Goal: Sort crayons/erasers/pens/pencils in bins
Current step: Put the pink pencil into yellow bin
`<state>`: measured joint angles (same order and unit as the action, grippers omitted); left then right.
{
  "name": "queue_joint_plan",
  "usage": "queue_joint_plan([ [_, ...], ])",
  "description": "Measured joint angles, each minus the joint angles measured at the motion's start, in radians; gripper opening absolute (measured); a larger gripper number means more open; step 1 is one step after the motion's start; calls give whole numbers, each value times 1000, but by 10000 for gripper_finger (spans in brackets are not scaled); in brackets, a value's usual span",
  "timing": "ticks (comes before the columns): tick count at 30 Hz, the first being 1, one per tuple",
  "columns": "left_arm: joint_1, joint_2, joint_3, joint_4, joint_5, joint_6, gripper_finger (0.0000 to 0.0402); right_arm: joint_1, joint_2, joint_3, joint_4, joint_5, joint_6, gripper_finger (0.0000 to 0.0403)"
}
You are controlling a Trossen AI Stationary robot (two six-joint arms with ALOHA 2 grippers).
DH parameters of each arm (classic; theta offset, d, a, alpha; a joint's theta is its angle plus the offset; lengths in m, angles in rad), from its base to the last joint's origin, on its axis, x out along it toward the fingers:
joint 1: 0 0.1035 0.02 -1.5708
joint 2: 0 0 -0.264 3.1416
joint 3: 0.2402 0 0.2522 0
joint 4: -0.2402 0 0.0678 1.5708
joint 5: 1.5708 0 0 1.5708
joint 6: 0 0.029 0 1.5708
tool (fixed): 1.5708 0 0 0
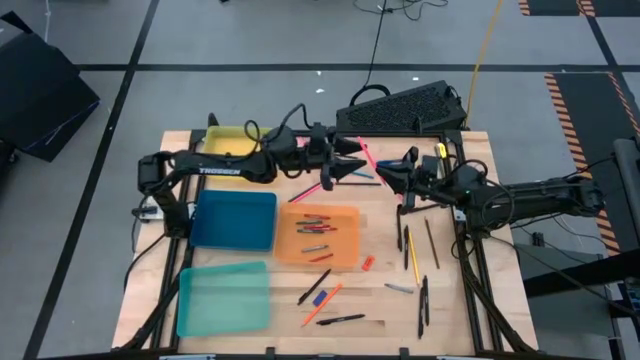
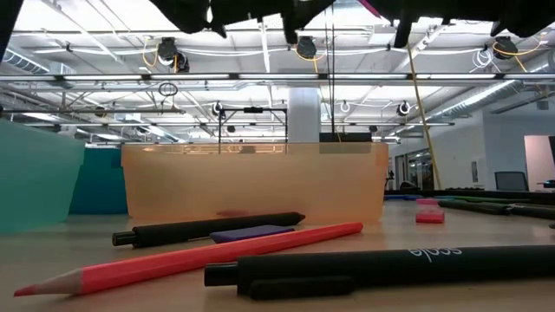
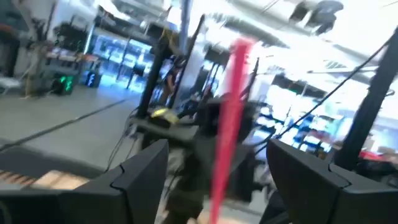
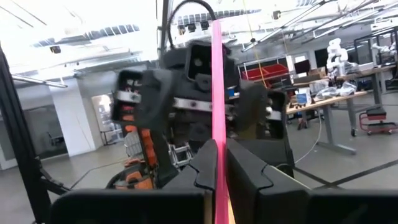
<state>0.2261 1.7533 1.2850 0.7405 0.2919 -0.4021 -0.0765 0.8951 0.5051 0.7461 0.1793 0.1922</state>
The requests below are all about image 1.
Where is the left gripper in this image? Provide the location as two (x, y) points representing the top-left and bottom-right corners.
(299, 123), (369, 192)

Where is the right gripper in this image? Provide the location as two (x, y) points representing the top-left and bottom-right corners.
(375, 146), (451, 215)

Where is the orange plastic bin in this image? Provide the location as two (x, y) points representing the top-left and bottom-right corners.
(273, 202), (361, 268)

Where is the brown pencil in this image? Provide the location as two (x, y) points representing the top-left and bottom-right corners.
(423, 216), (441, 271)

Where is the yellow pencil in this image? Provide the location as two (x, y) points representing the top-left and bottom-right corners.
(407, 228), (422, 287)

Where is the yellow plastic bin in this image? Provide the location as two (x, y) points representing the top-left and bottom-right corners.
(202, 125), (274, 157)

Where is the blue plastic bin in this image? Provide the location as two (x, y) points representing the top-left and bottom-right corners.
(189, 189), (278, 252)

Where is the orange pencil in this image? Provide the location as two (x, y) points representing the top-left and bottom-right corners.
(300, 282), (345, 329)

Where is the black perforated computer case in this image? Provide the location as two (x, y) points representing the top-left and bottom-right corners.
(335, 79), (469, 132)

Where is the teal plastic bin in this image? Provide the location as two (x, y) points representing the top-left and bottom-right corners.
(175, 260), (273, 339)

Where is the black mat orange striped edge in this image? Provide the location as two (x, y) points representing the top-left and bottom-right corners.
(543, 72), (640, 257)
(517, 0), (640, 18)

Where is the black beam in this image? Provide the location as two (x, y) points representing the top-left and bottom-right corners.
(522, 247), (640, 301)

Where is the grey cylinder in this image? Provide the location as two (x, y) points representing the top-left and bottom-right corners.
(613, 138), (640, 241)

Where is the black flat case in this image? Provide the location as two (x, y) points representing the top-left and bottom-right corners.
(0, 10), (101, 163)

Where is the black loop handle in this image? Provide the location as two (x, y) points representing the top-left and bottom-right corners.
(348, 83), (392, 107)

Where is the black hanging cable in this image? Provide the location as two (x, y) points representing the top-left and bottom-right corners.
(366, 0), (390, 87)

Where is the yellow hanging cable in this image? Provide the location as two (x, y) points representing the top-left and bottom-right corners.
(464, 0), (506, 129)

